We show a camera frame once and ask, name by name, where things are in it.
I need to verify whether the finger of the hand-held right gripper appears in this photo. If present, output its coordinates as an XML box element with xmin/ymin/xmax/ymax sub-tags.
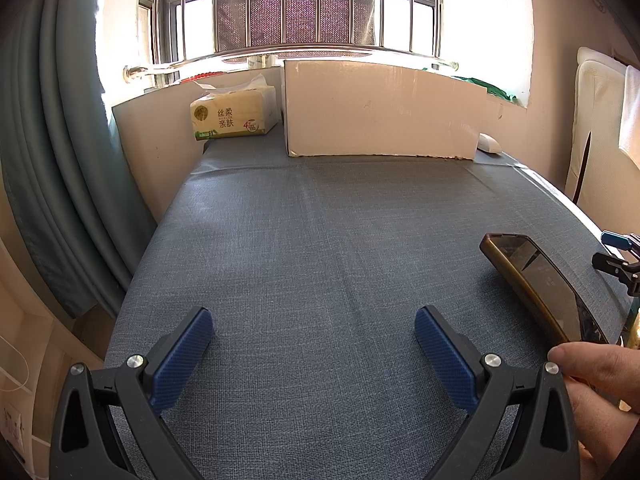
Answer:
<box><xmin>600</xmin><ymin>230</ymin><xmax>640</xmax><ymax>253</ymax></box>
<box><xmin>591</xmin><ymin>252</ymin><xmax>640</xmax><ymax>296</ymax></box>

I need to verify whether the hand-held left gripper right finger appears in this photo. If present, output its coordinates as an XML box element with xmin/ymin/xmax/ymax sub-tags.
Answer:
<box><xmin>414</xmin><ymin>305</ymin><xmax>581</xmax><ymax>480</ymax></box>

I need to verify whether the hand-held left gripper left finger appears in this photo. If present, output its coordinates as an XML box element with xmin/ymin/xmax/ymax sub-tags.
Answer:
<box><xmin>49</xmin><ymin>306</ymin><xmax>215</xmax><ymax>480</ymax></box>

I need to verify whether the black smartphone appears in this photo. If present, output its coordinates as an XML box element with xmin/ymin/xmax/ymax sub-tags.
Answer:
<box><xmin>479</xmin><ymin>232</ymin><xmax>611</xmax><ymax>348</ymax></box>

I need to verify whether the white cardboard box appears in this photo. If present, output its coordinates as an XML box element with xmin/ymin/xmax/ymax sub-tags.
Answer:
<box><xmin>279</xmin><ymin>58</ymin><xmax>488</xmax><ymax>162</ymax></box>

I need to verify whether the person's right hand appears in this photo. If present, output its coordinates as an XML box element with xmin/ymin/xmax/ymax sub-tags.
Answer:
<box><xmin>547</xmin><ymin>342</ymin><xmax>640</xmax><ymax>480</ymax></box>

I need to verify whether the beige shelf unit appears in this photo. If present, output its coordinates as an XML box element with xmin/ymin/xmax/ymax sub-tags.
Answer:
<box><xmin>0</xmin><ymin>237</ymin><xmax>118</xmax><ymax>480</ymax></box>

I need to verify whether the blue grey table cover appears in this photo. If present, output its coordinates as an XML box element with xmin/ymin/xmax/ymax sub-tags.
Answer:
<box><xmin>102</xmin><ymin>135</ymin><xmax>633</xmax><ymax>480</ymax></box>

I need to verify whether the green plastic bag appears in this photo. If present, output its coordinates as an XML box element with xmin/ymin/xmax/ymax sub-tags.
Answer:
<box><xmin>452</xmin><ymin>76</ymin><xmax>521</xmax><ymax>103</ymax></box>

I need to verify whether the teal curtain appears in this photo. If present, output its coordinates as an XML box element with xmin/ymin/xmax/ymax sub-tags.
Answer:
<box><xmin>0</xmin><ymin>0</ymin><xmax>158</xmax><ymax>318</ymax></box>

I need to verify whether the yellow tissue pack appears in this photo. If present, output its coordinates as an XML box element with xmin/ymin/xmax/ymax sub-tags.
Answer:
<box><xmin>190</xmin><ymin>74</ymin><xmax>277</xmax><ymax>142</ymax></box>

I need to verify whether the grey mesh cloth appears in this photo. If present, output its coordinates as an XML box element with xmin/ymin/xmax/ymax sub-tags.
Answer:
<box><xmin>212</xmin><ymin>0</ymin><xmax>377</xmax><ymax>52</ymax></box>

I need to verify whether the white wall socket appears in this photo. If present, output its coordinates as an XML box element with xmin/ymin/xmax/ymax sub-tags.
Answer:
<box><xmin>2</xmin><ymin>407</ymin><xmax>26</xmax><ymax>448</ymax></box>

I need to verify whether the steel window guard rail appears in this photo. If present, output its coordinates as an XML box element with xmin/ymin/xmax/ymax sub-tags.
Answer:
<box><xmin>123</xmin><ymin>0</ymin><xmax>459</xmax><ymax>83</ymax></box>

